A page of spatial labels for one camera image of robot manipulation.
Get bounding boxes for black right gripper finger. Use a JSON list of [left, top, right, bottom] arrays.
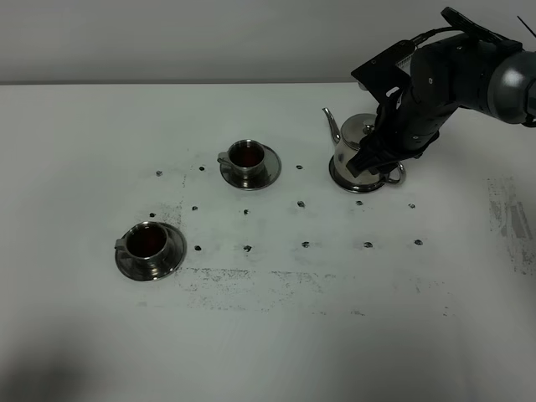
[[368, 157, 400, 176], [346, 140, 383, 178]]

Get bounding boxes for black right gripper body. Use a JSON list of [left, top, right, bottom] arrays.
[[370, 86, 455, 162]]

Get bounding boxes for stainless steel teapot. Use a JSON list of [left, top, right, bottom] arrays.
[[321, 106, 407, 188]]

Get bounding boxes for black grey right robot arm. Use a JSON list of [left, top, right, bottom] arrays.
[[346, 8, 535, 176]]

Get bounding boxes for steel saucer under teapot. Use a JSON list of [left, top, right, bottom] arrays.
[[328, 158, 406, 193]]

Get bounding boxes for far stainless steel saucer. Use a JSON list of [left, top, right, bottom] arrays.
[[218, 146, 281, 191]]

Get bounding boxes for stainless steel saucer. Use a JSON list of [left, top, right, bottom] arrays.
[[115, 222, 187, 281], [218, 146, 281, 191]]

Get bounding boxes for far stainless steel teacup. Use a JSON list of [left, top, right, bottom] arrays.
[[217, 139, 265, 179]]

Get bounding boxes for stainless steel teacup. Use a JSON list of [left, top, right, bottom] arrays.
[[217, 139, 265, 179], [115, 221, 169, 261]]

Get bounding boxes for near stainless steel saucer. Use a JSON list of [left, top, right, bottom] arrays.
[[115, 222, 187, 281]]

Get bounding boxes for near stainless steel teacup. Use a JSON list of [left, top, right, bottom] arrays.
[[115, 221, 169, 261]]

